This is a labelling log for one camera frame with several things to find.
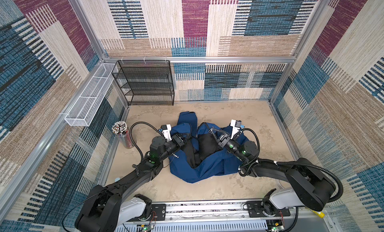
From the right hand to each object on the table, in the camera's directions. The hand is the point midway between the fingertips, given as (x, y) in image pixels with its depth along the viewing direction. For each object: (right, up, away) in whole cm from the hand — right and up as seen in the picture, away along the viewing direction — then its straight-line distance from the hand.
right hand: (209, 131), depth 74 cm
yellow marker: (+52, -39, -2) cm, 65 cm away
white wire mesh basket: (-75, +12, +20) cm, 79 cm away
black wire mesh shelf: (-43, +32, +37) cm, 65 cm away
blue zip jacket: (-2, -13, +8) cm, 16 cm away
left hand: (-10, -1, +4) cm, 10 cm away
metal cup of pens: (-47, 0, +9) cm, 48 cm away
